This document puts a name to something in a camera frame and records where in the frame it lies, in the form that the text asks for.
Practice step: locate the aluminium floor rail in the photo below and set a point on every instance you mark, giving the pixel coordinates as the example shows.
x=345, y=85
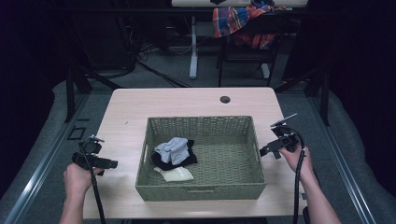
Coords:
x=46, y=159
x=342, y=165

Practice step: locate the black chair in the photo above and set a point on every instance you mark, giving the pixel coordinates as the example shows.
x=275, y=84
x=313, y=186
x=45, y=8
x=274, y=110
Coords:
x=249, y=53

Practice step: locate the person's right hand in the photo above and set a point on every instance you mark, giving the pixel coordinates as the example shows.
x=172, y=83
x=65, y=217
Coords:
x=306, y=165

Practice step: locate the plaid orange blue cloth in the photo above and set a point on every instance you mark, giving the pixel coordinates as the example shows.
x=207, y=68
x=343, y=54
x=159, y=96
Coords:
x=229, y=20

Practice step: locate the black metal stand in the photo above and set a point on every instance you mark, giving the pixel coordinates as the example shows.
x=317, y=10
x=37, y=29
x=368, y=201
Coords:
x=324, y=96
x=70, y=93

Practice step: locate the white table leg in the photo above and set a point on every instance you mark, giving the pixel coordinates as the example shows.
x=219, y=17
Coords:
x=193, y=53

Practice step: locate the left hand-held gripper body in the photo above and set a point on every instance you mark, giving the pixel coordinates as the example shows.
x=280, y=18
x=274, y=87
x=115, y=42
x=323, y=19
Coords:
x=88, y=146

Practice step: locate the person's left hand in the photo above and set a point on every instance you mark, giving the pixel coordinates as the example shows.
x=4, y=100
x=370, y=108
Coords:
x=76, y=180

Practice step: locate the grey sock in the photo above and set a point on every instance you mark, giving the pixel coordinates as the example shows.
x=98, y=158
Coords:
x=174, y=151

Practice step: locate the black cloth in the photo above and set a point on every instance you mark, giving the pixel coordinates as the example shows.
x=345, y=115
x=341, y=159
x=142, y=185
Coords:
x=190, y=159

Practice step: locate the green woven basket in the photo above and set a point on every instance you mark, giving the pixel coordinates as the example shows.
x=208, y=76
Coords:
x=230, y=161

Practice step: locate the cream sock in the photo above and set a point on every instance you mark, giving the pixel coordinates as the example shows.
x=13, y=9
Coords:
x=174, y=174

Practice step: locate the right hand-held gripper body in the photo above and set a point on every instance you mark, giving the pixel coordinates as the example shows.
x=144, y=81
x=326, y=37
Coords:
x=288, y=138

